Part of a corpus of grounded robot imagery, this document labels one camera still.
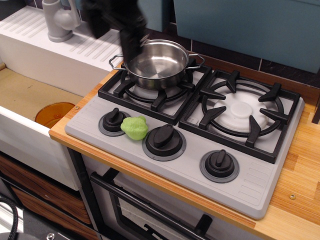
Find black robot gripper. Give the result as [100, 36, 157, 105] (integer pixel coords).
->
[81, 0, 148, 63]

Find stainless steel pot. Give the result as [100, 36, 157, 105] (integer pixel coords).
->
[109, 39, 205, 90]

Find green toy cauliflower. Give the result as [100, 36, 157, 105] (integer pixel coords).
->
[120, 115, 148, 141]

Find black left stove knob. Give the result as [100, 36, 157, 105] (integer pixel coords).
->
[98, 107, 130, 137]

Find black stove knob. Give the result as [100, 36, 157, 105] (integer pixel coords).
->
[98, 107, 130, 137]
[199, 149, 240, 184]
[142, 124, 187, 162]

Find black middle stove knob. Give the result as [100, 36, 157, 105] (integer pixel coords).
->
[142, 124, 187, 162]

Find grey toy stove top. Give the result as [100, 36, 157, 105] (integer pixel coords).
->
[64, 46, 306, 221]

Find black right stove knob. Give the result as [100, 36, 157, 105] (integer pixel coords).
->
[199, 149, 240, 184]

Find grey toy faucet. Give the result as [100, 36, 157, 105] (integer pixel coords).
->
[42, 0, 81, 43]

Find white toy sink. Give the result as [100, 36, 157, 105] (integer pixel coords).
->
[0, 6, 121, 191]

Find black left burner grate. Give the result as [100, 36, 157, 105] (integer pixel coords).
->
[98, 58, 213, 125]

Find black burner grate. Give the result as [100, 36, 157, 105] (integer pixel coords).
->
[179, 70, 305, 164]
[98, 58, 213, 125]

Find orange plastic plate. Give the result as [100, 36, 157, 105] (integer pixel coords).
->
[34, 102, 75, 129]

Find black right burner grate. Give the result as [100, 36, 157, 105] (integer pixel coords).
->
[179, 70, 305, 164]

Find toy oven door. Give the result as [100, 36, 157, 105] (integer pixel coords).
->
[89, 168, 256, 240]

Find wooden drawer fronts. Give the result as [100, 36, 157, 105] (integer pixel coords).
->
[0, 154, 98, 240]

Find black braided cable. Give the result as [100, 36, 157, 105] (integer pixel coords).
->
[0, 197, 20, 240]

